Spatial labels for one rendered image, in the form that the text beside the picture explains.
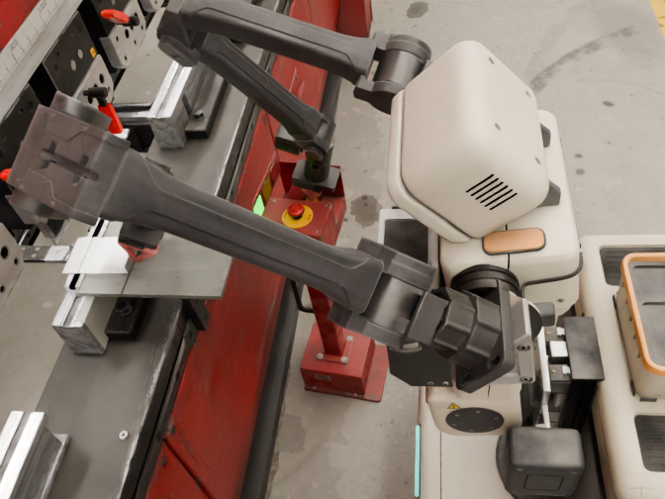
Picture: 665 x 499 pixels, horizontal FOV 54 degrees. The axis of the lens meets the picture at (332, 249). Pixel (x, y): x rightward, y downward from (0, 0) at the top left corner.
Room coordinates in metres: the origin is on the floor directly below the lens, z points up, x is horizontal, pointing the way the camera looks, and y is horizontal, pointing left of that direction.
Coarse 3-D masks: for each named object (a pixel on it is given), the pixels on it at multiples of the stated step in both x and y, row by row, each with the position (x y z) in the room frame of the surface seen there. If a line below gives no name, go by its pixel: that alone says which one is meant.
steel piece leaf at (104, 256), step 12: (96, 240) 0.87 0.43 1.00; (108, 240) 0.87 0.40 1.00; (96, 252) 0.84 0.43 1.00; (108, 252) 0.83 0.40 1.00; (120, 252) 0.83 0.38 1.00; (84, 264) 0.82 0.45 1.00; (96, 264) 0.81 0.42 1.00; (108, 264) 0.80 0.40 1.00; (120, 264) 0.80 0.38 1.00; (132, 264) 0.79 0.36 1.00
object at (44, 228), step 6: (48, 222) 0.80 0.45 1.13; (54, 222) 0.81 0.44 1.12; (60, 222) 0.82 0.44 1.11; (66, 222) 0.85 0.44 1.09; (42, 228) 0.80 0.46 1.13; (48, 228) 0.80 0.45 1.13; (54, 228) 0.80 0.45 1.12; (60, 228) 0.82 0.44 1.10; (48, 234) 0.80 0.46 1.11; (54, 234) 0.80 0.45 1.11; (60, 234) 0.82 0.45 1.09; (54, 240) 0.80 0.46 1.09
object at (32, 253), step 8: (24, 248) 0.89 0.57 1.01; (32, 248) 0.88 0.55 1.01; (40, 248) 0.88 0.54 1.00; (48, 248) 0.87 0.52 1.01; (56, 248) 0.87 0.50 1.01; (64, 248) 0.87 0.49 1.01; (72, 248) 0.86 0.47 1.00; (24, 256) 0.87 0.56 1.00; (32, 256) 0.86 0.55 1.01; (40, 256) 0.86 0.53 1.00; (48, 256) 0.85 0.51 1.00; (56, 256) 0.85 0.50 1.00; (64, 256) 0.84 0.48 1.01
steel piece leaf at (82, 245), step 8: (80, 240) 0.88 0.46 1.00; (88, 240) 0.88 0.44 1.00; (80, 248) 0.86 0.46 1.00; (88, 248) 0.86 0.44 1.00; (72, 256) 0.84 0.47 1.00; (80, 256) 0.84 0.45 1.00; (72, 264) 0.82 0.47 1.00; (80, 264) 0.82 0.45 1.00; (64, 272) 0.81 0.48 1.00; (72, 272) 0.80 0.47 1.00
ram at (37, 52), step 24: (0, 0) 0.92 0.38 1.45; (24, 0) 0.97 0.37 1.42; (72, 0) 1.08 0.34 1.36; (0, 24) 0.90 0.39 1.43; (48, 24) 0.99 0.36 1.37; (0, 48) 0.87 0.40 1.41; (48, 48) 0.96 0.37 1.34; (24, 72) 0.89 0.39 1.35; (0, 96) 0.82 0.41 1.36; (0, 120) 0.80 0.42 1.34
